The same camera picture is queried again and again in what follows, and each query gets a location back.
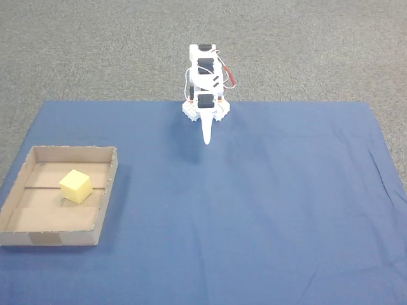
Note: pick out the yellow block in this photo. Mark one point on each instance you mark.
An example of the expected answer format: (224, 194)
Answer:
(75, 187)

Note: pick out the shallow cardboard box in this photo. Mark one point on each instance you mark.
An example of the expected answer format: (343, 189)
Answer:
(57, 219)

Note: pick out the blue table cloth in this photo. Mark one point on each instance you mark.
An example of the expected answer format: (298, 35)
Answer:
(238, 206)

